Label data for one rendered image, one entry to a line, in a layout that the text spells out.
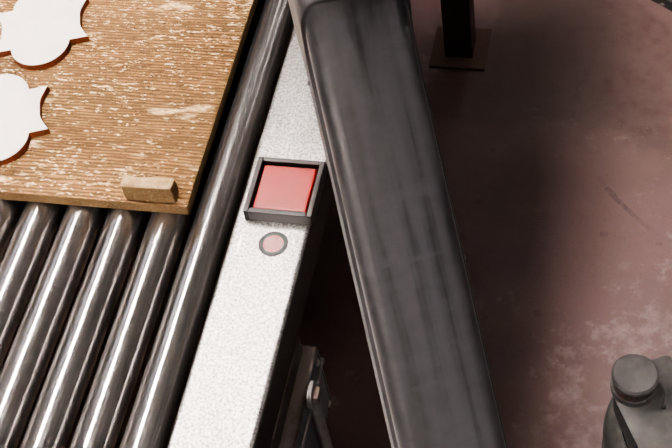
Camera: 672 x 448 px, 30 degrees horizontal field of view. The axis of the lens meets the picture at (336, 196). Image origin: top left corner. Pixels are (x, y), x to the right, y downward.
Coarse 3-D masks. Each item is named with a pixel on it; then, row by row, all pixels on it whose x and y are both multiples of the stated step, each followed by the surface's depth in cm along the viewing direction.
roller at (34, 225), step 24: (24, 216) 139; (48, 216) 139; (24, 240) 137; (48, 240) 139; (0, 264) 136; (24, 264) 135; (0, 288) 133; (24, 288) 134; (0, 312) 132; (0, 336) 130; (0, 360) 130
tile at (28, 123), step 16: (0, 80) 149; (16, 80) 148; (0, 96) 147; (16, 96) 147; (32, 96) 146; (0, 112) 145; (16, 112) 145; (32, 112) 145; (0, 128) 144; (16, 128) 144; (32, 128) 143; (0, 144) 142; (16, 144) 142; (0, 160) 141
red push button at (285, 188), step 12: (264, 168) 138; (276, 168) 137; (288, 168) 137; (300, 168) 137; (264, 180) 136; (276, 180) 136; (288, 180) 136; (300, 180) 136; (312, 180) 136; (264, 192) 135; (276, 192) 135; (288, 192) 135; (300, 192) 135; (264, 204) 134; (276, 204) 134; (288, 204) 134; (300, 204) 134
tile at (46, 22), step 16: (32, 0) 157; (48, 0) 156; (64, 0) 156; (80, 0) 156; (0, 16) 156; (16, 16) 155; (32, 16) 155; (48, 16) 154; (64, 16) 154; (80, 16) 154; (16, 32) 153; (32, 32) 153; (48, 32) 153; (64, 32) 152; (80, 32) 152; (0, 48) 152; (16, 48) 152; (32, 48) 151; (48, 48) 151; (64, 48) 151; (32, 64) 150; (48, 64) 150
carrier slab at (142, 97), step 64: (0, 0) 159; (128, 0) 156; (192, 0) 154; (256, 0) 154; (0, 64) 152; (64, 64) 150; (128, 64) 149; (192, 64) 148; (64, 128) 144; (128, 128) 143; (192, 128) 142; (0, 192) 140; (64, 192) 138; (192, 192) 136
